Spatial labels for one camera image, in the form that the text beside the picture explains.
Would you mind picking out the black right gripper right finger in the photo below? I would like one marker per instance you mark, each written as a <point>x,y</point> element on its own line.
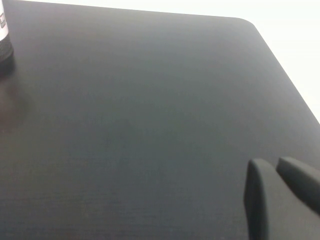
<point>302,180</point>

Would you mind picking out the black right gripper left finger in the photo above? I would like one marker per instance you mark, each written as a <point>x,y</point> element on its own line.
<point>267,207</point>

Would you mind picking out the black mesh pen holder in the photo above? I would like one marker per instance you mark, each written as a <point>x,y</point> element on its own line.
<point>5,47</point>

